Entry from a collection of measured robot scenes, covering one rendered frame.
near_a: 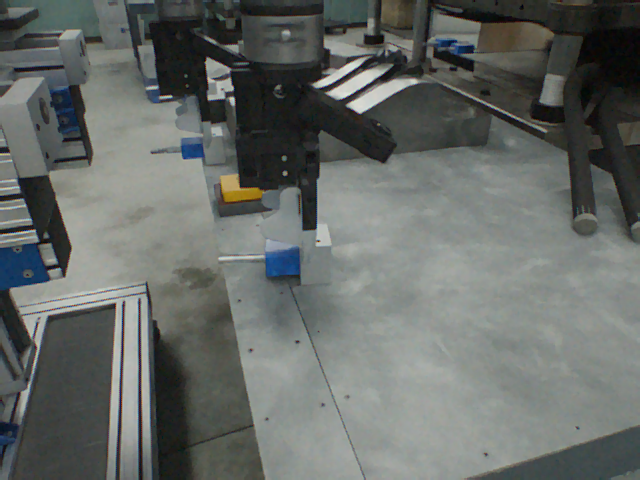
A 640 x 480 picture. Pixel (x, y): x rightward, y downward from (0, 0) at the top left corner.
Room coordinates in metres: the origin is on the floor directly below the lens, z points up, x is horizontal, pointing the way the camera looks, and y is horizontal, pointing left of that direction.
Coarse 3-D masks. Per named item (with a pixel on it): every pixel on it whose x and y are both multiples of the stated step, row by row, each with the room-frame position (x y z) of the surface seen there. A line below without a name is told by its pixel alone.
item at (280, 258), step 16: (320, 224) 0.49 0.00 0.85; (272, 240) 0.48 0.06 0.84; (320, 240) 0.46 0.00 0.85; (224, 256) 0.46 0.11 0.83; (240, 256) 0.46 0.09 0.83; (256, 256) 0.46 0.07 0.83; (272, 256) 0.45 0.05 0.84; (288, 256) 0.45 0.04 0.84; (320, 256) 0.45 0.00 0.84; (272, 272) 0.44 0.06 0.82; (288, 272) 0.45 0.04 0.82; (304, 272) 0.44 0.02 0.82; (320, 272) 0.45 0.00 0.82
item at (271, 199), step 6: (282, 186) 0.50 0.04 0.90; (288, 186) 0.50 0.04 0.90; (294, 186) 0.50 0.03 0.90; (264, 192) 0.50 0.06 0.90; (270, 192) 0.50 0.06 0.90; (276, 192) 0.50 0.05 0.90; (264, 198) 0.50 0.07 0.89; (270, 198) 0.50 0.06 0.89; (276, 198) 0.50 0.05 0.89; (264, 204) 0.50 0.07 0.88; (270, 204) 0.50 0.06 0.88; (276, 204) 0.50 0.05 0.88
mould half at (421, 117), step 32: (352, 64) 1.10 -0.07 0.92; (384, 64) 1.04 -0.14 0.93; (224, 96) 1.03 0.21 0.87; (384, 96) 0.87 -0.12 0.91; (416, 96) 0.88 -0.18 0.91; (448, 96) 1.07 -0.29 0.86; (416, 128) 0.88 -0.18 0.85; (448, 128) 0.90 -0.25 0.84; (480, 128) 0.92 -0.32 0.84; (320, 160) 0.82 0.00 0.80
